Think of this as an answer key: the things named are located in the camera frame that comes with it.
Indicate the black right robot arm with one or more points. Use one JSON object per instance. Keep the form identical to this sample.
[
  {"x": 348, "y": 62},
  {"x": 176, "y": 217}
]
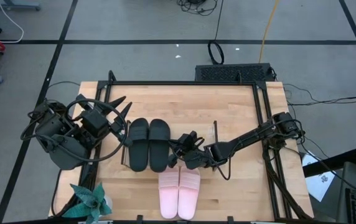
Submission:
[{"x": 249, "y": 135}]

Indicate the teal artificial plant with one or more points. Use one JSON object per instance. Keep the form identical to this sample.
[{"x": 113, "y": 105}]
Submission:
[{"x": 87, "y": 202}]

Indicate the white paper sheet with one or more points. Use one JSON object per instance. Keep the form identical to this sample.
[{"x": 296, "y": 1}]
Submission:
[{"x": 319, "y": 183}]

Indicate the pink slide sandal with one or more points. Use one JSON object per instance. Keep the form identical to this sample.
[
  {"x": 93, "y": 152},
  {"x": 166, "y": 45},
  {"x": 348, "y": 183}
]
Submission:
[
  {"x": 168, "y": 196},
  {"x": 189, "y": 196}
]

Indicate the black perforated computer case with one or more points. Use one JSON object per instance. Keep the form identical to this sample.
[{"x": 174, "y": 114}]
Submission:
[{"x": 227, "y": 73}]

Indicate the black aluminium table frame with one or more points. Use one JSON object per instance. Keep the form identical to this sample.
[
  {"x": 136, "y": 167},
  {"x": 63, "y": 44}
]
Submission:
[{"x": 181, "y": 83}]

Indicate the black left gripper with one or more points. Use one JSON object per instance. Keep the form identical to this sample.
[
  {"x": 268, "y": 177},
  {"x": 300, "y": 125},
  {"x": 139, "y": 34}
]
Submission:
[{"x": 95, "y": 123}]

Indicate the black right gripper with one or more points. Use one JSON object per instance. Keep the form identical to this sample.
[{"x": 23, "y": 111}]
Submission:
[{"x": 196, "y": 157}]

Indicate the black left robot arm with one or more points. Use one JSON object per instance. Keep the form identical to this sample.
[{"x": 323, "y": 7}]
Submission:
[{"x": 63, "y": 149}]

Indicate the grey stand base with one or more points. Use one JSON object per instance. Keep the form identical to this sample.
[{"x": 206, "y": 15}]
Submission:
[{"x": 13, "y": 4}]

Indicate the black slide sandal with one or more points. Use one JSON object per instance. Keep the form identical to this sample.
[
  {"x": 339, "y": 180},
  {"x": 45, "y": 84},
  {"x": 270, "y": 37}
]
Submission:
[
  {"x": 138, "y": 146},
  {"x": 159, "y": 146}
]

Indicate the wooden shelf with black frame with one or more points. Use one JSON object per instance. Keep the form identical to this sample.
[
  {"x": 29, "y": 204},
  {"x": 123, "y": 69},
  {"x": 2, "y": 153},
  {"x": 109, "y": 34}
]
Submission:
[{"x": 193, "y": 130}]

